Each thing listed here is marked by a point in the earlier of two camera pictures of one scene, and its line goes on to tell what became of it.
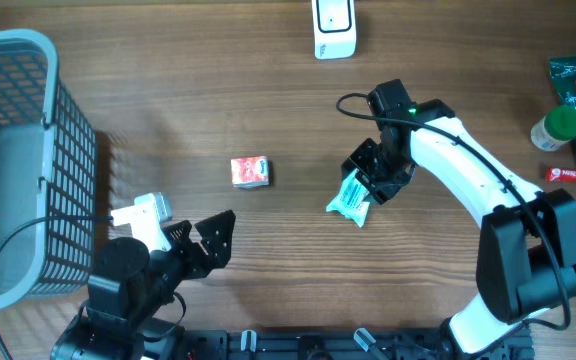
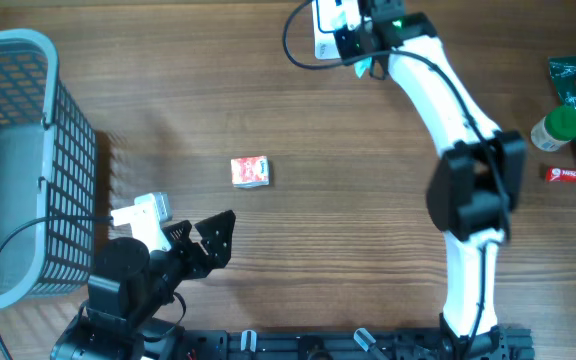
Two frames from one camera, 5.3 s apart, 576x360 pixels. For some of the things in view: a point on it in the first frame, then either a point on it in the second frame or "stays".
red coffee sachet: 565,175 stays
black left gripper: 217,254 stays
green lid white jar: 559,126 stays
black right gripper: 378,189 → 344,48
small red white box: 250,171 stays
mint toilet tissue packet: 350,200 → 338,22
